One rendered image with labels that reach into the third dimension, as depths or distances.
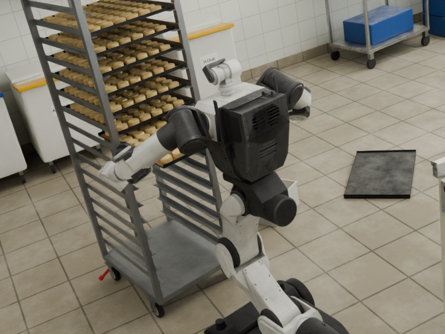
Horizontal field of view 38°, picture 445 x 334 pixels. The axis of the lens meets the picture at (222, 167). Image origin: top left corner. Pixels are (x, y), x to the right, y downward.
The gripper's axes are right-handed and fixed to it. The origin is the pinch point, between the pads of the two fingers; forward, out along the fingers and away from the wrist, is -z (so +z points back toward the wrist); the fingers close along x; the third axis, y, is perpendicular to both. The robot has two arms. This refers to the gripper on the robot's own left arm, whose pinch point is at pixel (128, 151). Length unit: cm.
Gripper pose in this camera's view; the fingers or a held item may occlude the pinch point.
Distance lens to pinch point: 286.0
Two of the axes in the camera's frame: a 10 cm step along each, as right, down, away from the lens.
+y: -9.7, 0.9, 2.1
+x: -1.8, -8.8, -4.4
